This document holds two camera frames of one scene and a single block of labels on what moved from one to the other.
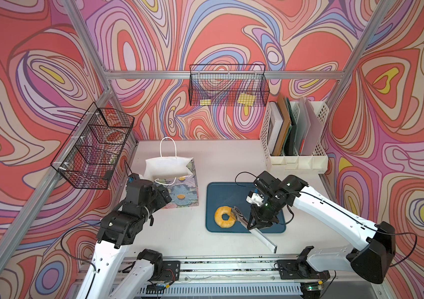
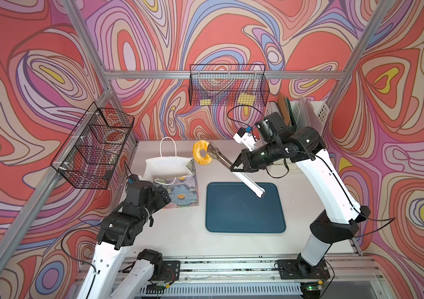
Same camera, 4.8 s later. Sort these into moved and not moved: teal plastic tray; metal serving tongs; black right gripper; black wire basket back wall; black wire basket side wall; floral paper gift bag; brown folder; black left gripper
Moved: black right gripper; metal serving tongs
Not moved: black wire basket back wall; teal plastic tray; floral paper gift bag; black wire basket side wall; black left gripper; brown folder
